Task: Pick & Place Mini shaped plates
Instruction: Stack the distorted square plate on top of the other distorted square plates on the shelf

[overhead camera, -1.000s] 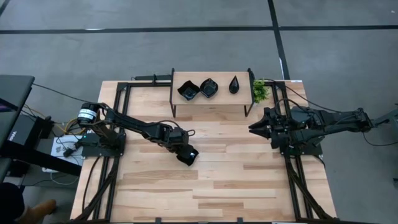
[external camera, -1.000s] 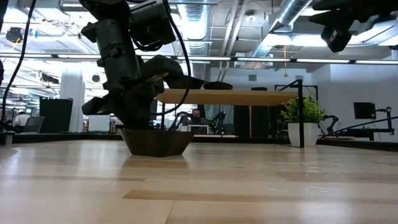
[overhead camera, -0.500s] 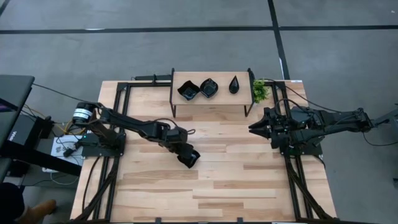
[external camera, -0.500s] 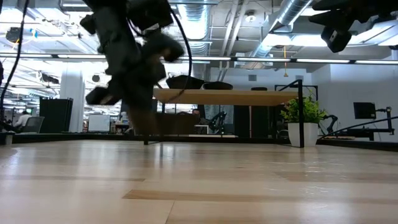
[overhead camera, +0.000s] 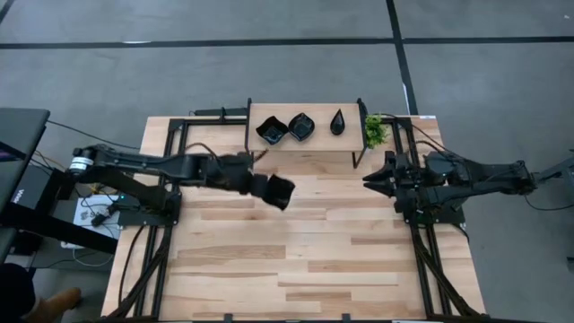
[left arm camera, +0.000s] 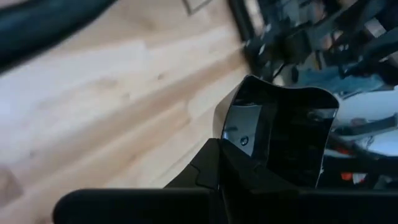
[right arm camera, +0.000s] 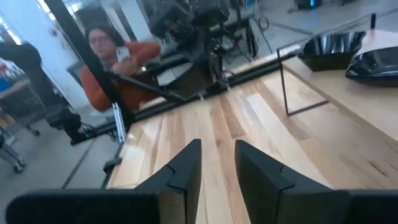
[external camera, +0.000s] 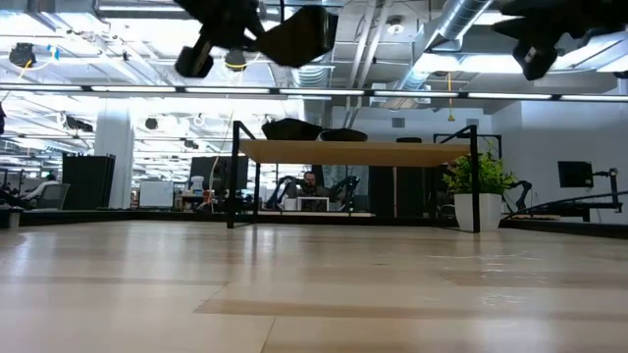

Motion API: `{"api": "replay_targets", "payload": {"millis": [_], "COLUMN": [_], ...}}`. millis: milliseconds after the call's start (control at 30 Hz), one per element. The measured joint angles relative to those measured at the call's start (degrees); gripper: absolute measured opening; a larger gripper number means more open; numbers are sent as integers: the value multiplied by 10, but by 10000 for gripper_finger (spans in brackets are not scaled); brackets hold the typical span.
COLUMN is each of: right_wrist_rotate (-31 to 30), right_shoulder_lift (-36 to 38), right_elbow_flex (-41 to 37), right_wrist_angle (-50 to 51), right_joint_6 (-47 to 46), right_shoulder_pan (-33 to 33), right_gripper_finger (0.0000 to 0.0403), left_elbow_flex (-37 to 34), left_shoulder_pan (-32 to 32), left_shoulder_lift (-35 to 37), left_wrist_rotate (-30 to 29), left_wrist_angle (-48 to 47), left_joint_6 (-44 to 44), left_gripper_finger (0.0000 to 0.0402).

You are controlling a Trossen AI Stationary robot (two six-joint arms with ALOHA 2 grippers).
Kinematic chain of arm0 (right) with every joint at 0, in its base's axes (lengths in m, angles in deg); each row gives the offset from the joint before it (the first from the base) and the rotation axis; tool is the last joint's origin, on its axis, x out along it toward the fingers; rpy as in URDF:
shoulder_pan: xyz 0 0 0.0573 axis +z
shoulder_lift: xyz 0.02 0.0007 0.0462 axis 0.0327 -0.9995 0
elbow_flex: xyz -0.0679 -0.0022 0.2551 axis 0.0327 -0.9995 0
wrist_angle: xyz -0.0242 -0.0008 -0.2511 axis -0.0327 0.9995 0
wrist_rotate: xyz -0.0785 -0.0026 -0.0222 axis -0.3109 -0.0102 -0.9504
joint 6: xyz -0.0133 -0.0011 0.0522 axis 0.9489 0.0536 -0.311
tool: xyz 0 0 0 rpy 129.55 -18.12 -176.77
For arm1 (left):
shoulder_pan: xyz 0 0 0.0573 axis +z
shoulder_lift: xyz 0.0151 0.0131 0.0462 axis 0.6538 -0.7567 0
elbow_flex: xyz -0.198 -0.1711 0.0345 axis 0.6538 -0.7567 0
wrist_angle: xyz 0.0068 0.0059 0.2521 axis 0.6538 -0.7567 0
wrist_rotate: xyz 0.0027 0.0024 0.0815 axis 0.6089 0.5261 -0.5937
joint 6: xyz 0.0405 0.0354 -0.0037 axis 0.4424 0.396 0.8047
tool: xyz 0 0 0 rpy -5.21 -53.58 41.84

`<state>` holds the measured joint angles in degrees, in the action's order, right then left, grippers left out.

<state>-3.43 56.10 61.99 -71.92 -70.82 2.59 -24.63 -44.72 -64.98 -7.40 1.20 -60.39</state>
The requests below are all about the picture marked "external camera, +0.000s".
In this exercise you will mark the black cabinet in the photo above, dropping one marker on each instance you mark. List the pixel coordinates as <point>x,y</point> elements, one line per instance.
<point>88,181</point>

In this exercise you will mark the green potted plant white pot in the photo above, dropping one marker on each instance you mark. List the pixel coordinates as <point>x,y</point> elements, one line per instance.
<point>483,176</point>

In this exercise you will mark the black teardrop mini plate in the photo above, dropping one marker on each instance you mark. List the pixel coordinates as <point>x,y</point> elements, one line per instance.
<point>410,140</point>

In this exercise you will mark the black aluminium rail frame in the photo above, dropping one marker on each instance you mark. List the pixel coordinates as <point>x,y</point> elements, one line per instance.
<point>122,216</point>
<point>579,229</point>

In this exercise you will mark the black hanging ceiling device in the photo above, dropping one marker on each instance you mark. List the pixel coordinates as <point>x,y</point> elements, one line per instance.
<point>235,61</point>
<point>22,54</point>

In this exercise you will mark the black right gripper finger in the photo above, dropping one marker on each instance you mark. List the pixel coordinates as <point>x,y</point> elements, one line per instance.
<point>507,25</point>

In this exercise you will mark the black rig frame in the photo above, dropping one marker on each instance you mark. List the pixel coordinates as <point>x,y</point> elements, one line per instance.
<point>490,136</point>

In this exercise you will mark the long ceiling light strip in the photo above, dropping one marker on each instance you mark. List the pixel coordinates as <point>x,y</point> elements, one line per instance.
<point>319,91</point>

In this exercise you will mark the white column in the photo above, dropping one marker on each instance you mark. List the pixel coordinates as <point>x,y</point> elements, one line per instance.
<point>115,147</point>

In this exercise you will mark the black wall monitor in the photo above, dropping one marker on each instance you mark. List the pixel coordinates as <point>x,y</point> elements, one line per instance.
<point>575,174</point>

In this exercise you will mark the person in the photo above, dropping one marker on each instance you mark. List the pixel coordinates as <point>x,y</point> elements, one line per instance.
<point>41,187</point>
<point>310,185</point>

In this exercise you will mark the white framed screen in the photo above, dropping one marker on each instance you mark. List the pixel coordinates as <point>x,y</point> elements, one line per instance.
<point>313,203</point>

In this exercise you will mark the white board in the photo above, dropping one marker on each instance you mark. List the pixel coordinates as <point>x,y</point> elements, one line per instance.
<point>156,193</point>

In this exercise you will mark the wooden riser shelf black legs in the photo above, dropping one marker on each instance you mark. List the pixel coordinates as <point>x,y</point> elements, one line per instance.
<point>343,153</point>

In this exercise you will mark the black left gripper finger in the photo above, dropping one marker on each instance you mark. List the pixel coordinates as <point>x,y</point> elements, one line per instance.
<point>255,40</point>

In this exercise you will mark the black side desk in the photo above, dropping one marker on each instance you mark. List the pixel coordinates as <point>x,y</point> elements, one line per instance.
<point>584,212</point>

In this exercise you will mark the grey office chair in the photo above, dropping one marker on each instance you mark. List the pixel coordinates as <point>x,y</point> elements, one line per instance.
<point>53,197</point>

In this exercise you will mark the background black robot arm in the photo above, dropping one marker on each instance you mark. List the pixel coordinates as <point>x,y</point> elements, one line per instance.
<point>279,188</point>
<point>521,193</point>
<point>347,188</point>

